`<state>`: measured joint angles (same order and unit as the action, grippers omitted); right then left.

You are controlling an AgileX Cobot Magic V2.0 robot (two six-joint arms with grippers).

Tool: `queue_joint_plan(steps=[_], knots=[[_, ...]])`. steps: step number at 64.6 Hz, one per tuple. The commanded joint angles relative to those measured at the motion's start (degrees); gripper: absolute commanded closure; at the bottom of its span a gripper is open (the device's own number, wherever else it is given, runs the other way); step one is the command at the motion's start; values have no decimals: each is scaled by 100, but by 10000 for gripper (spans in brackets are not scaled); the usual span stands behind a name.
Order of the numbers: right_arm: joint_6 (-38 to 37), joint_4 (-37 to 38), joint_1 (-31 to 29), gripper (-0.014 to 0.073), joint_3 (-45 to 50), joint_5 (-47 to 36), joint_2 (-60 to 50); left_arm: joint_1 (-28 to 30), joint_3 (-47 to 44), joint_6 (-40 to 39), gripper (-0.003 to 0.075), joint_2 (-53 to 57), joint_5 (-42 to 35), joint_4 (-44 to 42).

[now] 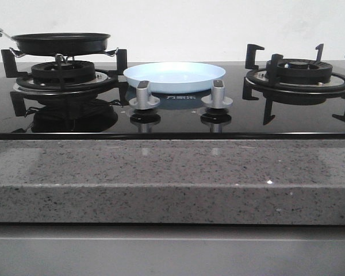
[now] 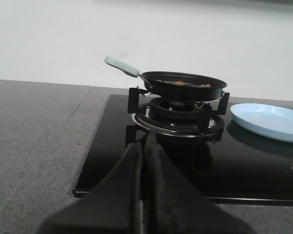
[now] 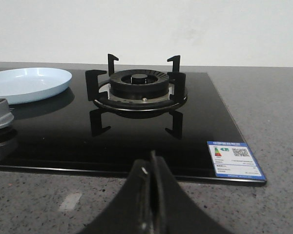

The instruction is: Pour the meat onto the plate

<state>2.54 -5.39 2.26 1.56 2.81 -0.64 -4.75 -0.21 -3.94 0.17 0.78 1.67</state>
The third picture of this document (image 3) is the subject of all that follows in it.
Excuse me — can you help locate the black glass gas cooktop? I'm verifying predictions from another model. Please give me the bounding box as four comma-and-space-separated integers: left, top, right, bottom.
0, 71, 267, 186

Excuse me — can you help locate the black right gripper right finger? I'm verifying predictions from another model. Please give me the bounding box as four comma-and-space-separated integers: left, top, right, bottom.
150, 151, 230, 234

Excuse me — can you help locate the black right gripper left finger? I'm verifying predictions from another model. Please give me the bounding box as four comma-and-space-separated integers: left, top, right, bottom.
81, 159, 151, 234

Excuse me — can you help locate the light blue round plate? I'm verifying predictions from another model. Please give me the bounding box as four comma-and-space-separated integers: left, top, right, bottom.
0, 68, 72, 104

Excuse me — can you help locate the right silver stove knob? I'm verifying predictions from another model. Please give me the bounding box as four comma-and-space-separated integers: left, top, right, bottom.
0, 98, 14, 129

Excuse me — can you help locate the right black burner head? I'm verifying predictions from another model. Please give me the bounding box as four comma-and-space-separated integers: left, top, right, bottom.
110, 69, 169, 99

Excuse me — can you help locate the right black burner grate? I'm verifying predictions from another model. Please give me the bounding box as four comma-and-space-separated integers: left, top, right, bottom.
85, 53, 188, 119

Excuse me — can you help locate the blue energy label sticker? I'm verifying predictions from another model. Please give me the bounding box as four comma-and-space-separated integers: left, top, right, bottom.
207, 141, 266, 181

